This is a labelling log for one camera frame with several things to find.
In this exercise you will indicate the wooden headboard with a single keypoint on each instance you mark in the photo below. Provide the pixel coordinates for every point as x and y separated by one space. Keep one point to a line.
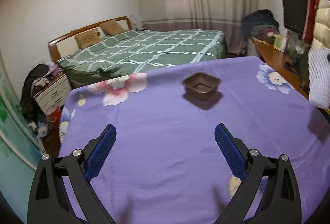
71 42

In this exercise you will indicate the white nightstand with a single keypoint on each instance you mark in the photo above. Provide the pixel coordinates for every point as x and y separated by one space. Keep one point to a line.
55 93

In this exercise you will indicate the brown pillow right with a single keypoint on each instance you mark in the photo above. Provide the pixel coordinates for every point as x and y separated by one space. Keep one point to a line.
112 28

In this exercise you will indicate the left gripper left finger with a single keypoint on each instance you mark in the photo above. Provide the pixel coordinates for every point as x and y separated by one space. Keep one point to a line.
48 201

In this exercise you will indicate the wooden low cabinet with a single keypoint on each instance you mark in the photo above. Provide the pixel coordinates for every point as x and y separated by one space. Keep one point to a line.
276 60

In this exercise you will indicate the purple floral tablecloth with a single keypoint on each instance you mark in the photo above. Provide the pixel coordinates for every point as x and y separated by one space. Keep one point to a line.
166 167

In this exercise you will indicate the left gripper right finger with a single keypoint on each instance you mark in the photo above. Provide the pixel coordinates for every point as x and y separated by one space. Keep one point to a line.
268 192

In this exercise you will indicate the brown plastic tray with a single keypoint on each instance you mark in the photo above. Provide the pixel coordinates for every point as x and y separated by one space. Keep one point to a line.
201 86

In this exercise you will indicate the cream puffer jacket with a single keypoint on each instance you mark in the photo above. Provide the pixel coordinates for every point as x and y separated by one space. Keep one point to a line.
321 33

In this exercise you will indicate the green plaid bed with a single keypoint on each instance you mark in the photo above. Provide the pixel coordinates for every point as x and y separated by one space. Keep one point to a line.
136 52

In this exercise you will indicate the black bag on nightstand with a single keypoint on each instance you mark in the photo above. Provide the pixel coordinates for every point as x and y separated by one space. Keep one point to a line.
29 107

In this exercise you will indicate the brown pillow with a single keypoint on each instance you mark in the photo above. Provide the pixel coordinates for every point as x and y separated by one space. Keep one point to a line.
88 38
112 28

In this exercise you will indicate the red bucket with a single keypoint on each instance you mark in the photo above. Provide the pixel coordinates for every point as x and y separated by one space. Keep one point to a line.
53 115

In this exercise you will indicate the brown pillow left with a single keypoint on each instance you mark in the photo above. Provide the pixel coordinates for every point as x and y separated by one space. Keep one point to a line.
88 38

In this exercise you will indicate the black television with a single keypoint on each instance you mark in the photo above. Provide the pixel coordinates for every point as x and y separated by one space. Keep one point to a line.
295 15

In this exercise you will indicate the red dotted jacket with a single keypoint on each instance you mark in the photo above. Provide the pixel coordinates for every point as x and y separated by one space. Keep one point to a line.
310 21

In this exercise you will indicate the pile of folded clothes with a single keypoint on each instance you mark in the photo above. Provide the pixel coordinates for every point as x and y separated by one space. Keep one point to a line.
254 23

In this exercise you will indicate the white foam fruit net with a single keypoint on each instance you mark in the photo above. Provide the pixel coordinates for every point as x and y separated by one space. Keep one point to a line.
318 66

